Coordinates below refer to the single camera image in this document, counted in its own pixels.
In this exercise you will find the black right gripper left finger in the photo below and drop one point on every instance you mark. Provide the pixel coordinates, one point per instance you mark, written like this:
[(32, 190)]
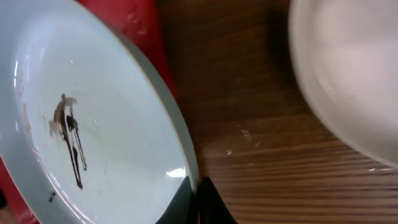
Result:
[(181, 209)]

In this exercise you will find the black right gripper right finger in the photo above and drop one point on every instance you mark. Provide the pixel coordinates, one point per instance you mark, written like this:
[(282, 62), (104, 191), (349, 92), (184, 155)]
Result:
[(212, 209)]

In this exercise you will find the light blue plate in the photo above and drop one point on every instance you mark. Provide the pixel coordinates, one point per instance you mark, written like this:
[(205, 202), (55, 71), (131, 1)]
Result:
[(90, 132)]

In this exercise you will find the white round plate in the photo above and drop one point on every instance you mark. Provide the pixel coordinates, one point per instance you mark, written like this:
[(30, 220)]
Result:
[(344, 55)]

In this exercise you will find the red plastic tray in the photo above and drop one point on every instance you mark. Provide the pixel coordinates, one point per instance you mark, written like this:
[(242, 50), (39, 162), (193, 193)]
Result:
[(138, 20)]

